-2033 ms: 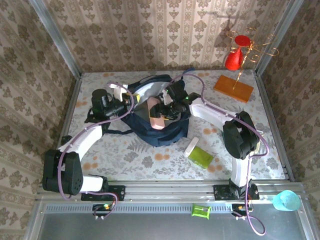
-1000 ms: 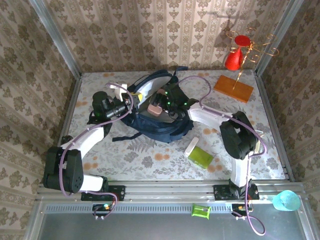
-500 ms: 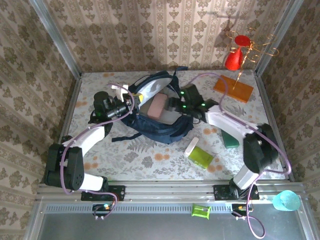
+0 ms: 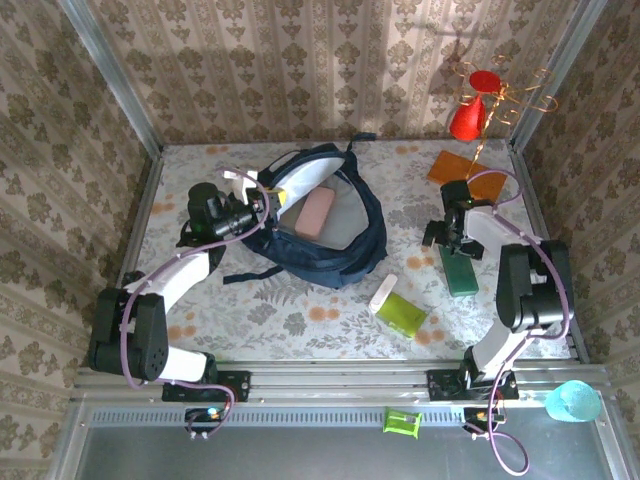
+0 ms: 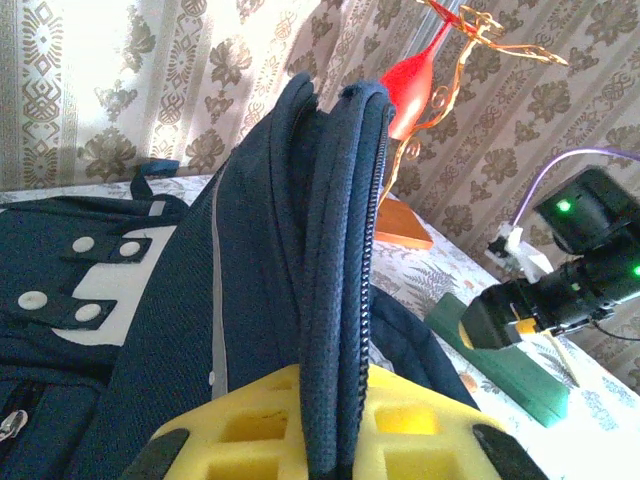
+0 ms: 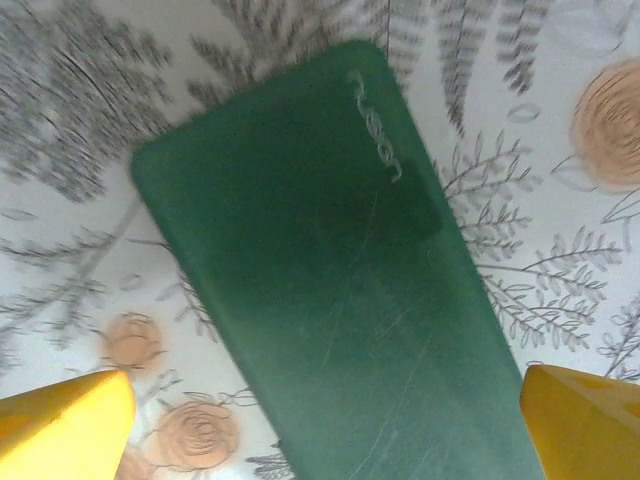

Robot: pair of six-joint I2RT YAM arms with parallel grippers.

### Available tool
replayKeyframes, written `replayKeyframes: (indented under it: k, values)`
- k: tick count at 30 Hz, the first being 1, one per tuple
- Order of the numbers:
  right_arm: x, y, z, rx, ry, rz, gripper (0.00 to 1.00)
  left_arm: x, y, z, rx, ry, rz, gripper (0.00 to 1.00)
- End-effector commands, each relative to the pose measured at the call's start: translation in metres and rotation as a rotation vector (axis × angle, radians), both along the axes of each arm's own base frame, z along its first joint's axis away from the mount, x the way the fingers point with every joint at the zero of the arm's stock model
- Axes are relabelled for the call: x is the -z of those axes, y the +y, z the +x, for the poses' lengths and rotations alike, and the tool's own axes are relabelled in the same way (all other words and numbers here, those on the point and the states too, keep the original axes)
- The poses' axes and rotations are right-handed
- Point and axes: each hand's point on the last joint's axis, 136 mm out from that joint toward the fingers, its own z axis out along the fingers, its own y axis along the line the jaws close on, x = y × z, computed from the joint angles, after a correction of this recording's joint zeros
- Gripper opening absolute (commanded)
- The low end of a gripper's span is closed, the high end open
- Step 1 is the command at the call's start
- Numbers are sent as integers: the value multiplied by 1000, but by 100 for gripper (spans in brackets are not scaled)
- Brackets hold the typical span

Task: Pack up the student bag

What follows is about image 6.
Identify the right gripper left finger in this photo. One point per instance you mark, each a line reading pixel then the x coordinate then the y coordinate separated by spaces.
pixel 60 430

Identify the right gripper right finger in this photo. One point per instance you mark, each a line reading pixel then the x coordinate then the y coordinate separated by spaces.
pixel 585 430

